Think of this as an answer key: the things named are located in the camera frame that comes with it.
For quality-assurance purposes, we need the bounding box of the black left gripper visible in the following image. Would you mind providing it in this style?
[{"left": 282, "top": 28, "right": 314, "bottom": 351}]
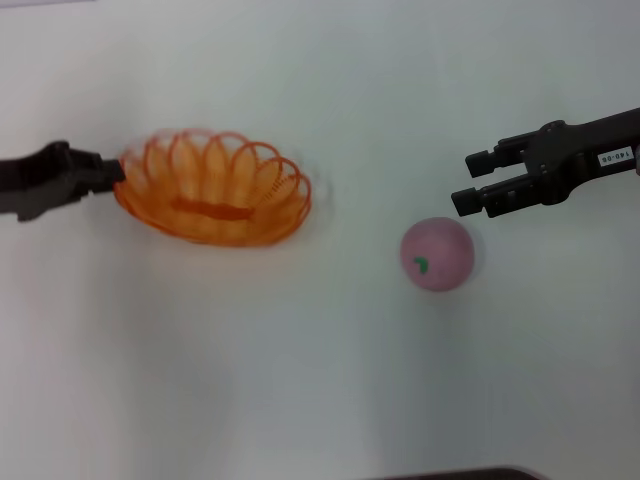
[{"left": 0, "top": 140, "right": 127, "bottom": 223}]

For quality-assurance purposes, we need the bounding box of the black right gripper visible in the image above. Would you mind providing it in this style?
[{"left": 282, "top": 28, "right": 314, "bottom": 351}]
[{"left": 450, "top": 106, "right": 640, "bottom": 219}]

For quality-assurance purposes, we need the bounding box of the pink peach with green leaf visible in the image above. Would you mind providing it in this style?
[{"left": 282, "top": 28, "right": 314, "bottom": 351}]
[{"left": 399, "top": 216, "right": 476, "bottom": 293}]

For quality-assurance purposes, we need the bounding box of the orange plastic wire basket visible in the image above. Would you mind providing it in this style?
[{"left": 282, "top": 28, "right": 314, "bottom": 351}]
[{"left": 113, "top": 128, "right": 314, "bottom": 248}]

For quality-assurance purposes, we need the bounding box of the dark robot torso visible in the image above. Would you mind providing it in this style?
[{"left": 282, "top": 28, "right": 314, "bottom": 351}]
[{"left": 383, "top": 464, "right": 547, "bottom": 480}]

